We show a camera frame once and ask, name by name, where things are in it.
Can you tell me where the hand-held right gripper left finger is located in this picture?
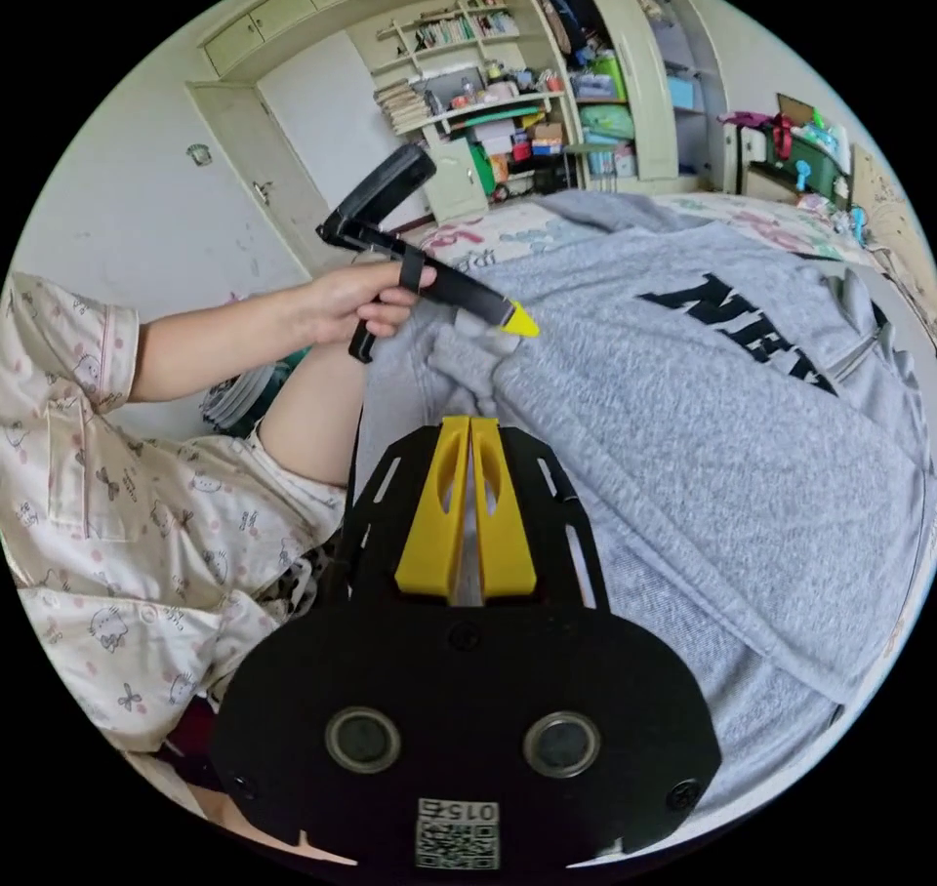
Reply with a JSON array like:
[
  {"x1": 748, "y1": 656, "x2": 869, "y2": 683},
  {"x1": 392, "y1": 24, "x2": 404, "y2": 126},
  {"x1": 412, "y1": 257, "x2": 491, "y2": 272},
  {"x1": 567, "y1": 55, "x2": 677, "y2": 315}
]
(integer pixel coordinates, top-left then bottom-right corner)
[{"x1": 394, "y1": 417, "x2": 470, "y2": 600}]

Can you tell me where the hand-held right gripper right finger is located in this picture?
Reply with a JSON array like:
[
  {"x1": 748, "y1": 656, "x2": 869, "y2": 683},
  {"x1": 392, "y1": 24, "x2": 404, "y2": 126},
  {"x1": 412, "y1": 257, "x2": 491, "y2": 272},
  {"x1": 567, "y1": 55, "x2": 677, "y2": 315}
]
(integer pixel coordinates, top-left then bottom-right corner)
[{"x1": 470, "y1": 417, "x2": 542, "y2": 603}]

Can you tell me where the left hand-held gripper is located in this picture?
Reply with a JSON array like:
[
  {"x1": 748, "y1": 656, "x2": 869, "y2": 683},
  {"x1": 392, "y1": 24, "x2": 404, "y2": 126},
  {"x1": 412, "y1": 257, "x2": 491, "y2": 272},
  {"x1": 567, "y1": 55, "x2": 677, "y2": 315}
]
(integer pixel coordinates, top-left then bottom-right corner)
[{"x1": 315, "y1": 220, "x2": 542, "y2": 366}]

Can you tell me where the gray long sleeve with lettering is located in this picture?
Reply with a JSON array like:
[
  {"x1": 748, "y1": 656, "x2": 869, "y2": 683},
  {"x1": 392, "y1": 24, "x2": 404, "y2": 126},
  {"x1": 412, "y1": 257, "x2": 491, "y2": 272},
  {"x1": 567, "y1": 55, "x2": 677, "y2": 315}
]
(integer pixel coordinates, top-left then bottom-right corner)
[{"x1": 356, "y1": 188, "x2": 937, "y2": 823}]

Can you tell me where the person's left forearm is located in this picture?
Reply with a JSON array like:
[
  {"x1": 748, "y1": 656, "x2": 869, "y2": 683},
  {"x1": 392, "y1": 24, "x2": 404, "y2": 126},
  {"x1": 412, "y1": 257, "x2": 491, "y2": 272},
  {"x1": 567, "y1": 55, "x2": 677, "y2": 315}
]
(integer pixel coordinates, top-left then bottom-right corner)
[{"x1": 130, "y1": 278, "x2": 317, "y2": 406}]

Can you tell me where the person's left hand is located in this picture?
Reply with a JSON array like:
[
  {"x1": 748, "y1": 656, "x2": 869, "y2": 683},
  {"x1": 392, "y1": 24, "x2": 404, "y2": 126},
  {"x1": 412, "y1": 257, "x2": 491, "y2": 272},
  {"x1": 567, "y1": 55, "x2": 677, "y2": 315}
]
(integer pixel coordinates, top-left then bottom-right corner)
[{"x1": 303, "y1": 259, "x2": 439, "y2": 350}]

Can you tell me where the pale green door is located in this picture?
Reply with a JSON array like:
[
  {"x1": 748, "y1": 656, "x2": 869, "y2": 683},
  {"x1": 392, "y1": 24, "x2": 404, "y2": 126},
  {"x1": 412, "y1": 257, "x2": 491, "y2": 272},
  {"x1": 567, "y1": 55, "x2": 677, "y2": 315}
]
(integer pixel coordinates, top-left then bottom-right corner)
[{"x1": 186, "y1": 80, "x2": 332, "y2": 281}]

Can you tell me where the green bedside cabinet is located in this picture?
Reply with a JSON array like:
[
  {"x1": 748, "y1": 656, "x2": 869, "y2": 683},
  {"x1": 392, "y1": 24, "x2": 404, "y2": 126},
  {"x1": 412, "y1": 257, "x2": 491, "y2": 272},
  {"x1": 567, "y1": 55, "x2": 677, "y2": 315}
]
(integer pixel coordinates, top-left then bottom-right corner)
[{"x1": 719, "y1": 91, "x2": 855, "y2": 208}]

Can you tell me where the person's body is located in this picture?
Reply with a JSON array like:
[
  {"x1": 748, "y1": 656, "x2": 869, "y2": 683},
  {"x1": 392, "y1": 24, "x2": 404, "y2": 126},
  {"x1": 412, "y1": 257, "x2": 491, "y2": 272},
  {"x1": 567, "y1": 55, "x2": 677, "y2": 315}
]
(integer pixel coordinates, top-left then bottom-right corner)
[{"x1": 0, "y1": 270, "x2": 369, "y2": 832}]

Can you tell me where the pale green wall cupboard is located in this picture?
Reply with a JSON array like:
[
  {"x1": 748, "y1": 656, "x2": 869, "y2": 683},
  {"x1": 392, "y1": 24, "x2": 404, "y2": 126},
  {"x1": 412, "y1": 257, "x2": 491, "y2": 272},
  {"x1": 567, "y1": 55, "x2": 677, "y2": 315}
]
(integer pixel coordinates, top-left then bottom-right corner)
[{"x1": 185, "y1": 0, "x2": 735, "y2": 225}]

